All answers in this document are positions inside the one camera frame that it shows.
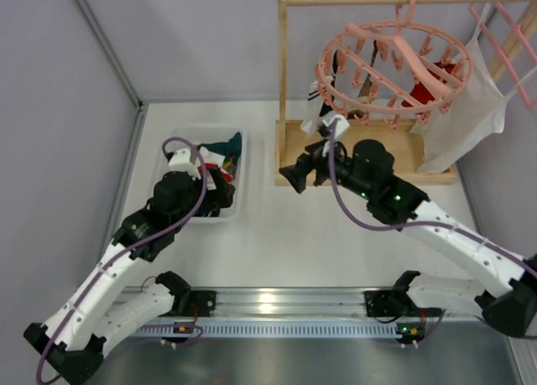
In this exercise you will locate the pink clothes hanger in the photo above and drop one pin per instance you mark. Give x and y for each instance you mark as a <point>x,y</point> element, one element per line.
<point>517,41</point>

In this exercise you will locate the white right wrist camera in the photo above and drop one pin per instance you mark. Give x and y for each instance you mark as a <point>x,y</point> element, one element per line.
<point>333,124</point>

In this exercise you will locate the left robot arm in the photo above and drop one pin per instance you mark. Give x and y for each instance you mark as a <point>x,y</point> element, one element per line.
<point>76,340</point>

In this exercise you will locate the white tank top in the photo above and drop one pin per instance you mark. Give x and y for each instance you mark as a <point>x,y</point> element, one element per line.
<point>476,114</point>

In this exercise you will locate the wooden clothes rack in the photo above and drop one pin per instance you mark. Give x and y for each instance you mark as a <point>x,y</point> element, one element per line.
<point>405,143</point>

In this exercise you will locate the grey slotted cable duct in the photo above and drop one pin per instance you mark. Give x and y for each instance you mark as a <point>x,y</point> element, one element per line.
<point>281,329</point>

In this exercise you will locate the dark green sock upper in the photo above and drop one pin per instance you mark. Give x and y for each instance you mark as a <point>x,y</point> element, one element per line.
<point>230,149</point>

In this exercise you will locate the white plastic mesh basket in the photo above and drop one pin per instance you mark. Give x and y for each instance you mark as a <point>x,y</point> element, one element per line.
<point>213,132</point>

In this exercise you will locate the red Christmas sock front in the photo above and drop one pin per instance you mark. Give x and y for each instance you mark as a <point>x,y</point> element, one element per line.
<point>228,177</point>

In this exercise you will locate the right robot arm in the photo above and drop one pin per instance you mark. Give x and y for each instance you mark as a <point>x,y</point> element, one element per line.
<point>501,289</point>

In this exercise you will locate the pink round clip hanger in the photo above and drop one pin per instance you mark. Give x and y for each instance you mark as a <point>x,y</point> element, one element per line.
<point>403,45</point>

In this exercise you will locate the black striped sock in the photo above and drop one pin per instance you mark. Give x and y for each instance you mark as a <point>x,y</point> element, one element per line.
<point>325,108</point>

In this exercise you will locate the aluminium mounting rail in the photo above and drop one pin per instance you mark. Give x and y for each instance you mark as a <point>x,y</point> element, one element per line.
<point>302,303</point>

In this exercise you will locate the red sock rear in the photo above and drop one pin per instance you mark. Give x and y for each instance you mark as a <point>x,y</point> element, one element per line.
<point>420,92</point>

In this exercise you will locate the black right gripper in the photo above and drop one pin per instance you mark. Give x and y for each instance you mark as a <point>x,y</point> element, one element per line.
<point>313,167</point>

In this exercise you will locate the aluminium frame post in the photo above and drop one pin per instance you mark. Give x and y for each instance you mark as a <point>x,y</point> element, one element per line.
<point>99,34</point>

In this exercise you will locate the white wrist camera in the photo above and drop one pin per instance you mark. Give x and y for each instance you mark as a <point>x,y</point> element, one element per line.
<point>180,161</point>
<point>333,124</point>

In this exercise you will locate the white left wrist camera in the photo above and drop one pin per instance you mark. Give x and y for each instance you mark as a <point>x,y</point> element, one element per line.
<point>180,161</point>

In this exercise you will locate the brown beige striped sock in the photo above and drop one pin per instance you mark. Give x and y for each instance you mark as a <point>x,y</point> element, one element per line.
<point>364,92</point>

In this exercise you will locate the white sock with black stripes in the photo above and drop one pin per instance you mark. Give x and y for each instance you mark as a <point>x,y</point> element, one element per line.
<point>314,104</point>

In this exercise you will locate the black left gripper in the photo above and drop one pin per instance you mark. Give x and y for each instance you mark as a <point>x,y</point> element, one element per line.
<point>219,190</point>

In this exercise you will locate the plain white sock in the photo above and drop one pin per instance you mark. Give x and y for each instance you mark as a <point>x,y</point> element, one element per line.
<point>211,160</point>

